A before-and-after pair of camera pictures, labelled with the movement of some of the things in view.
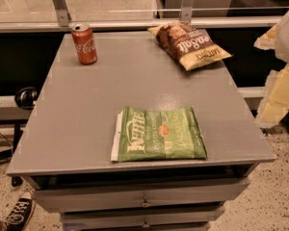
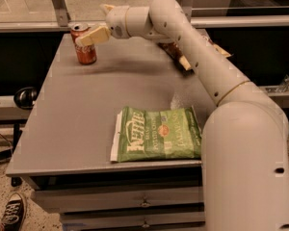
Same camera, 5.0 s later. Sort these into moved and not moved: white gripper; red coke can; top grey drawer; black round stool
Moved: white gripper
Not moved: red coke can; top grey drawer; black round stool
